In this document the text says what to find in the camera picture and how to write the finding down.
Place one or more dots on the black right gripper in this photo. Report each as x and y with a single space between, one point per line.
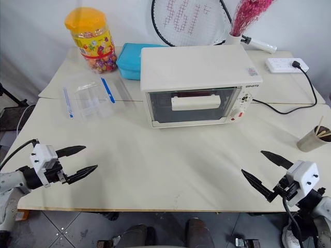
287 187

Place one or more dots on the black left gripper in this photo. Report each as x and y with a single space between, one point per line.
54 173

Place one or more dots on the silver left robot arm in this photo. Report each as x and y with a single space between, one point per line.
10 180

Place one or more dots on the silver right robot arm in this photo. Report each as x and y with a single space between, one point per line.
322 214

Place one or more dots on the white toaster oven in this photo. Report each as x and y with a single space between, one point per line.
191 64

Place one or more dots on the metal cup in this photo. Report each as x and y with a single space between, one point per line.
309 142

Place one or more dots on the clear box blue clips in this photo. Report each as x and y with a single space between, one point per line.
88 103

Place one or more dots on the wooden sticks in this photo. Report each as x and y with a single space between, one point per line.
322 131

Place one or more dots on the white shoe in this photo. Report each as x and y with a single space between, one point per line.
289 236

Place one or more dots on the black stand leg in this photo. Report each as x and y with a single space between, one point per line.
11 95

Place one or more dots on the white power strip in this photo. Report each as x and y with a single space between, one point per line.
279 65

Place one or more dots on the black power plug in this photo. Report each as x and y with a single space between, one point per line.
296 64

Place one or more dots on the blue plastic box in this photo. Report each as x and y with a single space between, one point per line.
129 59

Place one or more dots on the candy jar orange lid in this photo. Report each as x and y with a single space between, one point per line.
93 44

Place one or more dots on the white hand pump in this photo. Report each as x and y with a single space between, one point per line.
261 44

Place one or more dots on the white vase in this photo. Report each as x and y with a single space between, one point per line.
234 40

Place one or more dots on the pink dried flowers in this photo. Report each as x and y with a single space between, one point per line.
245 15

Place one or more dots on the badminton racket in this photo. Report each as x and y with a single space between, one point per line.
188 23

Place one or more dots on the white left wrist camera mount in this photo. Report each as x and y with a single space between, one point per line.
42 157

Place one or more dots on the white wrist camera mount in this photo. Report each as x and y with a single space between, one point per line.
305 175
42 157

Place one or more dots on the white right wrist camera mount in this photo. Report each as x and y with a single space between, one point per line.
305 175

